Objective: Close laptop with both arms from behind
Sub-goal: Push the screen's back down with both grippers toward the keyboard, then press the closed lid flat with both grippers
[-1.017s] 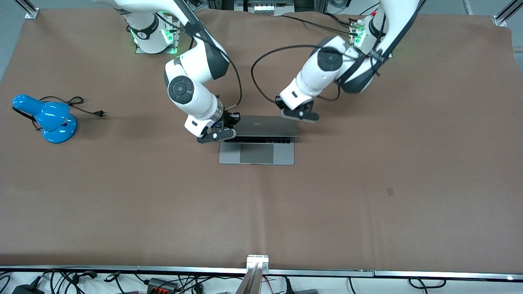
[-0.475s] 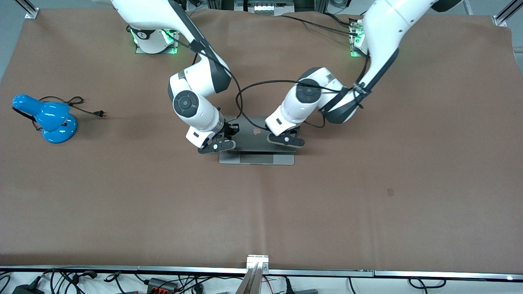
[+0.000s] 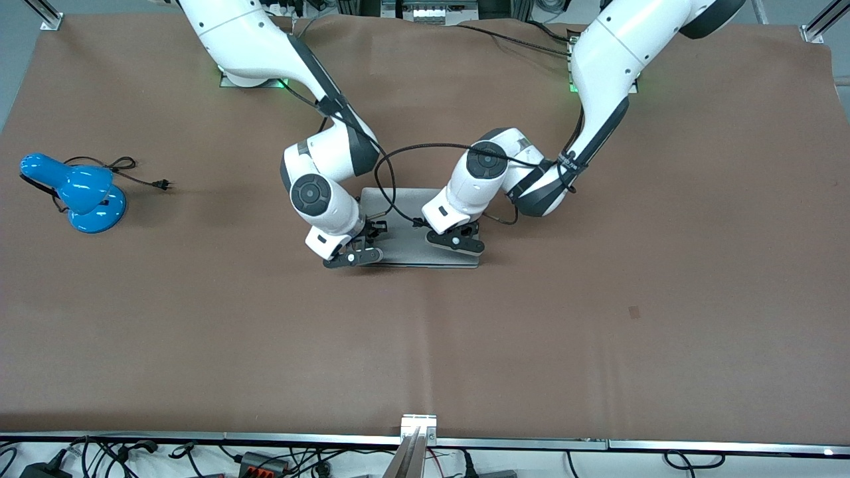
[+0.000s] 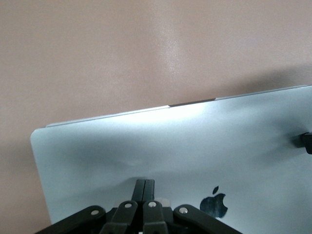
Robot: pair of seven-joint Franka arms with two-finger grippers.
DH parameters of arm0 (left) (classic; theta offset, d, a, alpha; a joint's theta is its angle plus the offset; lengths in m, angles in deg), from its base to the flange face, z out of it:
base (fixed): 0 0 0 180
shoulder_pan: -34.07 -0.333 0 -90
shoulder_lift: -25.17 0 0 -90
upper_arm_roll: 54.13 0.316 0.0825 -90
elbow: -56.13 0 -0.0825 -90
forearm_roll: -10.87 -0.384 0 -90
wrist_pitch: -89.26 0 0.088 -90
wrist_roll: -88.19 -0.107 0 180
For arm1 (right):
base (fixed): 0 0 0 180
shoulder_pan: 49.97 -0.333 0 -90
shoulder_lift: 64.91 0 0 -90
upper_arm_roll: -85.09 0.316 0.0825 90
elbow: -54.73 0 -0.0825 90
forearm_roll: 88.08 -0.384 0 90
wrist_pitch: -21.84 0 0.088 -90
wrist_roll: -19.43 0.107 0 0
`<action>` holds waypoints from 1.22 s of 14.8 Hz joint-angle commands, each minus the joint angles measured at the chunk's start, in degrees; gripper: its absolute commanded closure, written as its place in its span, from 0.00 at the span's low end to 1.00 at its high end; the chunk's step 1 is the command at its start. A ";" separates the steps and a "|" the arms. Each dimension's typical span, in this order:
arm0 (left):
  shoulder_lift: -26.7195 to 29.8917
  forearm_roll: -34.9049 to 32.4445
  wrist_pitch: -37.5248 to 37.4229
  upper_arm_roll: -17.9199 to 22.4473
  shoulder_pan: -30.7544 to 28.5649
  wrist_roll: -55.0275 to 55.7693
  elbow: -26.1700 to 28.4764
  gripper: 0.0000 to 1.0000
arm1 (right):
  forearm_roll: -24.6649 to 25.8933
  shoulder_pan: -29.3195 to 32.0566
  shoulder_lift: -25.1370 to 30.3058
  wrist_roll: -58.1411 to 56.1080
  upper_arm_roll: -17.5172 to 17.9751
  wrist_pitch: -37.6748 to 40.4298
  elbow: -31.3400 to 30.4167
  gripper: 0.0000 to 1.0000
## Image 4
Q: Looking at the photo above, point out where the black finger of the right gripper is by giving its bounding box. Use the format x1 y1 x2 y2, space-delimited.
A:
296 131 312 155

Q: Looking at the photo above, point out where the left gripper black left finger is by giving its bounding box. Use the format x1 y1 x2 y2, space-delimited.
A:
34 179 146 234

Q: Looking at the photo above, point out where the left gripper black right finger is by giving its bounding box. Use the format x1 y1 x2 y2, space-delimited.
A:
142 179 242 234

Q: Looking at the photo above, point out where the silver grey laptop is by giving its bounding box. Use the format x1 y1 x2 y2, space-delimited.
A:
30 84 312 234

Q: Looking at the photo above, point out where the brown table cover mat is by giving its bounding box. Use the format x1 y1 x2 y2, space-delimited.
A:
0 0 312 234

